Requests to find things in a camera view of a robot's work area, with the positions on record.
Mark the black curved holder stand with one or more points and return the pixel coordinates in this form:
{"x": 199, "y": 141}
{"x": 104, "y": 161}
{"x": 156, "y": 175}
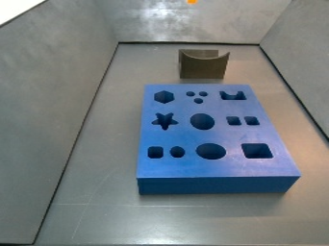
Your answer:
{"x": 203, "y": 64}

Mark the blue shape-sorting board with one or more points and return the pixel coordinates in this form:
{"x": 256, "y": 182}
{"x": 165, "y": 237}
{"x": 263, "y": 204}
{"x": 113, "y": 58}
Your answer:
{"x": 209, "y": 142}

